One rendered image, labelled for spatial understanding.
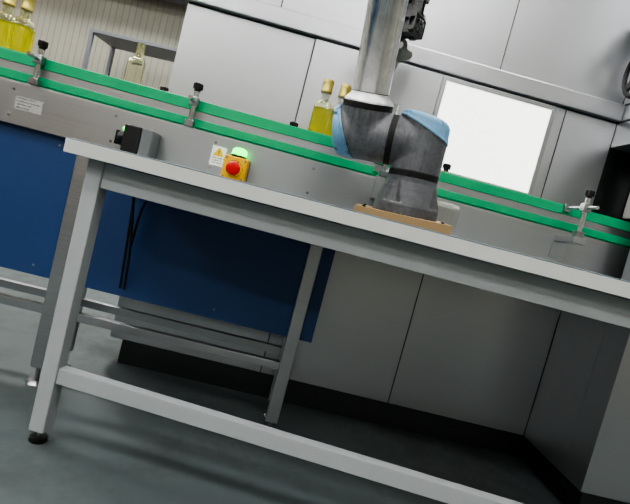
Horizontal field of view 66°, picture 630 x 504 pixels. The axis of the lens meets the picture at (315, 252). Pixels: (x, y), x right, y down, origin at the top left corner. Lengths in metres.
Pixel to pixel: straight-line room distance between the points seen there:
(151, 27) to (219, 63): 3.94
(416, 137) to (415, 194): 0.12
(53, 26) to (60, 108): 4.67
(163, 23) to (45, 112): 4.17
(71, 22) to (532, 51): 5.05
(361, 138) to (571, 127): 1.11
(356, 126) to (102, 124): 0.80
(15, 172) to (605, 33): 2.06
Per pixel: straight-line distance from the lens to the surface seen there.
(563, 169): 2.04
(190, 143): 1.52
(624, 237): 1.93
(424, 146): 1.11
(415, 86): 1.85
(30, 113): 1.69
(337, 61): 1.83
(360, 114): 1.11
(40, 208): 1.68
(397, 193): 1.10
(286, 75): 1.84
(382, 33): 1.13
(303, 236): 1.10
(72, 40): 6.14
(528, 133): 1.96
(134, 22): 5.89
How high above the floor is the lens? 0.71
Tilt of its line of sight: 4 degrees down
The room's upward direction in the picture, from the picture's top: 15 degrees clockwise
